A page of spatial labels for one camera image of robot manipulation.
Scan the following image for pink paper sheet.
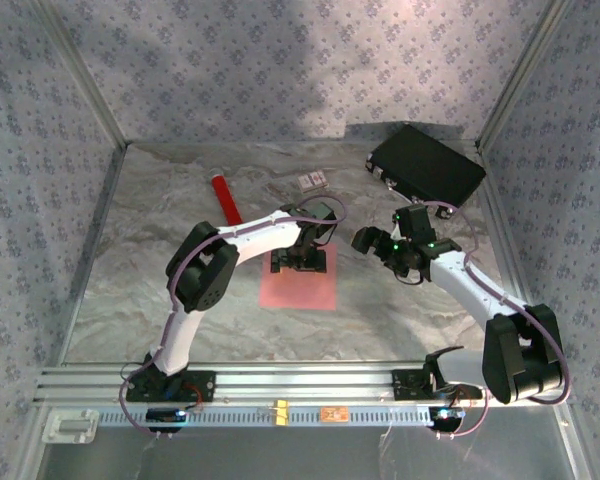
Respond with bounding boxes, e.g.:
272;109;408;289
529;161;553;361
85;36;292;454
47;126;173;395
258;243;339;312

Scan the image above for small playing card box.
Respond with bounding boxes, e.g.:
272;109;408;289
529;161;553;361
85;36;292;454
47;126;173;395
295;169;330;194

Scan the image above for black hard case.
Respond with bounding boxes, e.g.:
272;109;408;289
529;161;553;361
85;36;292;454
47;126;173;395
364;123;487;220

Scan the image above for red glitter tube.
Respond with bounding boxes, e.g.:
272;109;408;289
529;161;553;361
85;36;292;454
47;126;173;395
209;171;246;226

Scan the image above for aluminium table side rail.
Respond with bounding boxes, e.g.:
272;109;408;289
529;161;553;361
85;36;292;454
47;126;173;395
477;142;531;306
54;143;129;366

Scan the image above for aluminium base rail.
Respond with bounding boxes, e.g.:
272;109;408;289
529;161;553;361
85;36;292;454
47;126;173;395
34;362;574;409

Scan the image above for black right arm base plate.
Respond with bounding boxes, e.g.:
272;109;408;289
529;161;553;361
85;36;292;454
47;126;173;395
392;368;484;401

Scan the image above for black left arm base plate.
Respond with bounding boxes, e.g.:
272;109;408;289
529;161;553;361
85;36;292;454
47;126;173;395
124;369;217;404

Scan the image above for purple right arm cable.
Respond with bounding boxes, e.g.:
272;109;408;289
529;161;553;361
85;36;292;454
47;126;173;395
414;199;571;441

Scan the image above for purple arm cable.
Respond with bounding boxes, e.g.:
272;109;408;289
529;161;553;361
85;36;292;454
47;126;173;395
414;199;571;441
118;194;349;441

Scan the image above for grey slotted cable duct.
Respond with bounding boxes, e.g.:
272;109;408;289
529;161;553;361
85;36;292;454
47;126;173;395
97;405;431;426

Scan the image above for aluminium frame post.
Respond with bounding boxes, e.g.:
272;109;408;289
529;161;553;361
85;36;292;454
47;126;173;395
474;0;576;150
29;0;131;149

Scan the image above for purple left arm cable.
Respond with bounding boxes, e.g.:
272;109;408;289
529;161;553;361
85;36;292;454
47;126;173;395
118;194;349;441

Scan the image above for white plastic bracket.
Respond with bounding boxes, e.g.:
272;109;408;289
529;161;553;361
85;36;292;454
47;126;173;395
42;408;100;445

